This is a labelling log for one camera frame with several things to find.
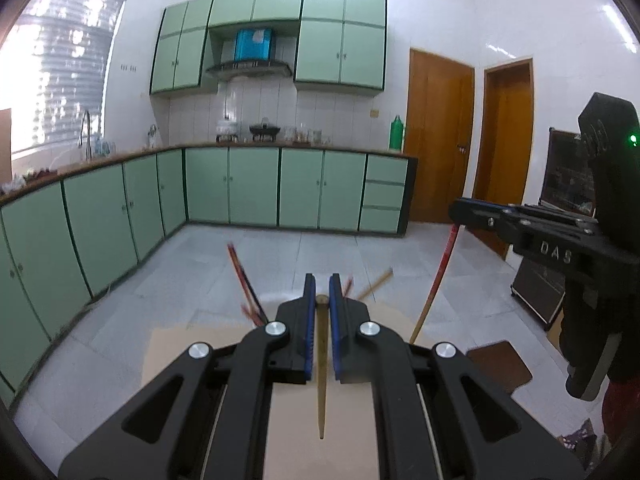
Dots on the window with blinds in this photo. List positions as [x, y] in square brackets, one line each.
[55, 60]

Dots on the chrome sink faucet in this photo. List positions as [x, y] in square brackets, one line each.
[86, 130]

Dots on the clear drinking glasses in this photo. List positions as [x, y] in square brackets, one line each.
[105, 149]

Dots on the person's dark red clothing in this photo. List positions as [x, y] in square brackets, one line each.
[616, 420]

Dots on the green base kitchen cabinets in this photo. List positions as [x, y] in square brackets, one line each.
[250, 185]

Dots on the green thermos flask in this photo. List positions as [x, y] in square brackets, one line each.
[396, 135]

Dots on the patterned cloth bag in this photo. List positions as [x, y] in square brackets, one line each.
[580, 442]

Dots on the black wok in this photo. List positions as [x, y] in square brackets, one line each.
[264, 131]

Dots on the cardboard box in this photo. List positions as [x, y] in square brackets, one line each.
[5, 150]

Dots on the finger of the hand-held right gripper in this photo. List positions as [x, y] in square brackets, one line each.
[560, 220]
[475, 214]

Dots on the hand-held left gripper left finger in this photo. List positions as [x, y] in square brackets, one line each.
[309, 340]

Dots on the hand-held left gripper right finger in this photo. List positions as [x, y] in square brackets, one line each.
[336, 340]

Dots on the glass jar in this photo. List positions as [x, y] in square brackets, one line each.
[315, 136]

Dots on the plain bamboo chopstick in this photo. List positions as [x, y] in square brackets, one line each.
[376, 284]
[322, 385]

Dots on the range hood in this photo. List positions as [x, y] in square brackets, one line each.
[250, 67]

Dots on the black wheeled speaker cabinet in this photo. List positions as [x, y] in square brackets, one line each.
[565, 175]

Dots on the red orange patterned chopstick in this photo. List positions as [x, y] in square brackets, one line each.
[251, 314]
[242, 280]

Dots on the brown floor mat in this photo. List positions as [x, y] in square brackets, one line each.
[500, 365]

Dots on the short green wall cabinet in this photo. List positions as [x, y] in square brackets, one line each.
[255, 5]

